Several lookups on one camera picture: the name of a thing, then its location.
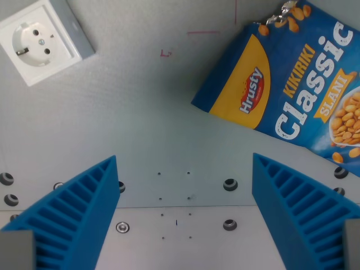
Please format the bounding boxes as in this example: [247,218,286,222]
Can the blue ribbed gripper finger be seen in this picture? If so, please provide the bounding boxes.
[251,152,360,270]
[0,155,119,270]

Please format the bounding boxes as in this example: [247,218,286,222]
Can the blue Hrusty Classic peanut bag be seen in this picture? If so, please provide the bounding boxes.
[191,0,360,178]

